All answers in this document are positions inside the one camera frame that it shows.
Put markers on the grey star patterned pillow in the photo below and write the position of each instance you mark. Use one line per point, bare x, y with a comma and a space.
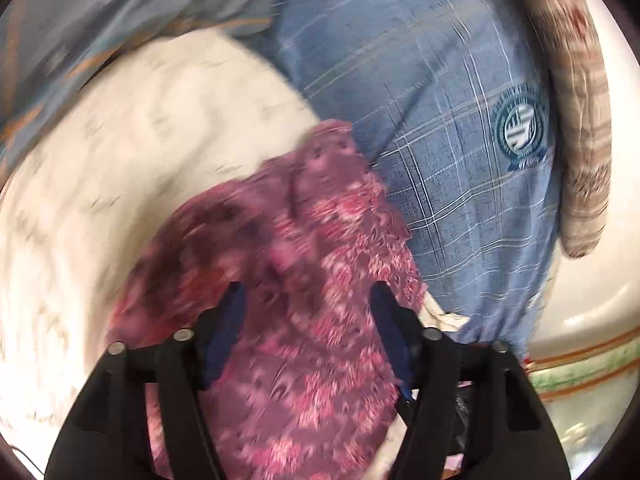
51, 48

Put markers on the purple pink floral garment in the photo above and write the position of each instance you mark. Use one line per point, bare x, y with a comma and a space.
308, 391

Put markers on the blue plaid pillow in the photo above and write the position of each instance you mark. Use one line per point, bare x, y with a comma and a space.
450, 102

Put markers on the cream patterned quilt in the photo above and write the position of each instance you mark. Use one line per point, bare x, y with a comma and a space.
158, 127

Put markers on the beige striped floral bolster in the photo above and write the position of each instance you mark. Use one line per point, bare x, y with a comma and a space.
567, 33

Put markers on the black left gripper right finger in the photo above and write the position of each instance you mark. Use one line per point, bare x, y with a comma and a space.
472, 399

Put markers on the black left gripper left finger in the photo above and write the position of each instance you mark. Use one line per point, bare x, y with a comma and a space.
106, 435

